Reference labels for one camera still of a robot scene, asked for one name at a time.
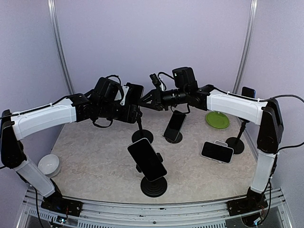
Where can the black round-base stand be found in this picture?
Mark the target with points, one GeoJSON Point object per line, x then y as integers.
{"type": "Point", "coordinates": [155, 188]}

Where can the aluminium frame post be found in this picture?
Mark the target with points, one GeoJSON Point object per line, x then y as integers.
{"type": "Point", "coordinates": [55, 26]}
{"type": "Point", "coordinates": [246, 46]}

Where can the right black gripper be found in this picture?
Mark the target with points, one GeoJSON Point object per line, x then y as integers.
{"type": "Point", "coordinates": [156, 102]}

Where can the tall black phone stand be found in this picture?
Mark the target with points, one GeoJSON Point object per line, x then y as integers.
{"type": "Point", "coordinates": [141, 133]}

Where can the blue phone on right stand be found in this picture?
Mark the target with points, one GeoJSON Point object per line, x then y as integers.
{"type": "Point", "coordinates": [248, 92]}

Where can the white bowl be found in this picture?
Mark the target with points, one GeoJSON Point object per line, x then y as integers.
{"type": "Point", "coordinates": [49, 165]}

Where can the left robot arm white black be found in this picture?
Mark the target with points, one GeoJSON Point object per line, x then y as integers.
{"type": "Point", "coordinates": [109, 99]}

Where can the right tall black stand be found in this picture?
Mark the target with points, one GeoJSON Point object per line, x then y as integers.
{"type": "Point", "coordinates": [235, 142]}

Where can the right aluminium frame post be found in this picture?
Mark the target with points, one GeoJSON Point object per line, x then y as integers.
{"type": "Point", "coordinates": [246, 46]}

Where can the black phone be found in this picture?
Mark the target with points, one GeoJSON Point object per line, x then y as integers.
{"type": "Point", "coordinates": [134, 94]}

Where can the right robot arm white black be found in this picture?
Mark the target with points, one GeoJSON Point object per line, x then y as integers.
{"type": "Point", "coordinates": [264, 113]}

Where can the white small phone stand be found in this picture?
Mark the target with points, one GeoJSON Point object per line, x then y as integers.
{"type": "Point", "coordinates": [221, 143]}

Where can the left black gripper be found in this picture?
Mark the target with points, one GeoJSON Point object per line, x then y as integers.
{"type": "Point", "coordinates": [129, 113]}

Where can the left aluminium frame post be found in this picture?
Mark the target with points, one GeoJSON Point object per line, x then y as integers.
{"type": "Point", "coordinates": [55, 26]}

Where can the phone with white edge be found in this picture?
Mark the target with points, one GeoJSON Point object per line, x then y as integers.
{"type": "Point", "coordinates": [147, 160]}
{"type": "Point", "coordinates": [175, 125]}

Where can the front aluminium rail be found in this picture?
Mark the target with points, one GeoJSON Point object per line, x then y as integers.
{"type": "Point", "coordinates": [177, 208]}

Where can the landscape phone white case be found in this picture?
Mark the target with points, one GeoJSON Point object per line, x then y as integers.
{"type": "Point", "coordinates": [217, 152]}

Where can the green plate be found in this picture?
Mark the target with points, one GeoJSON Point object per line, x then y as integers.
{"type": "Point", "coordinates": [217, 120]}

